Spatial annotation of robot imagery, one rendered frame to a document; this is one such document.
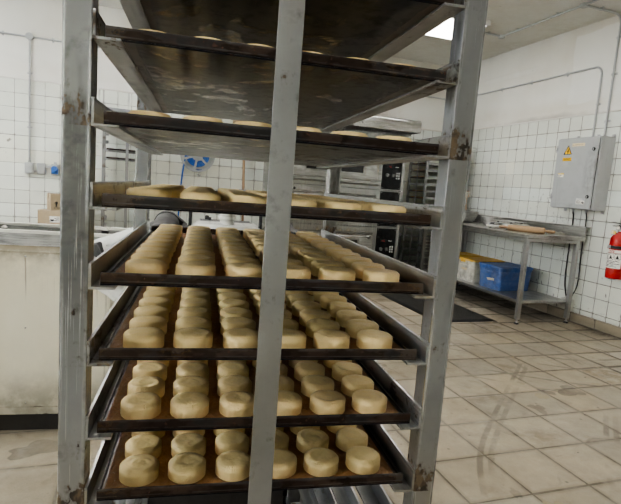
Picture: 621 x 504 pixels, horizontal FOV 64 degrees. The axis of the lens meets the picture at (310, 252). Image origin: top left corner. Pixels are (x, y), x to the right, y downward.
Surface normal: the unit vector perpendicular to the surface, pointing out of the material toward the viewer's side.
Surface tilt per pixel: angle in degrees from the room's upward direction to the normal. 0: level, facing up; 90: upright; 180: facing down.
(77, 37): 90
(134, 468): 0
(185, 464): 0
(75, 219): 90
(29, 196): 90
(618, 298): 90
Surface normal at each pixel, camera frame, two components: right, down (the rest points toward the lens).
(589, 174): -0.95, -0.03
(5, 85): 0.32, 0.15
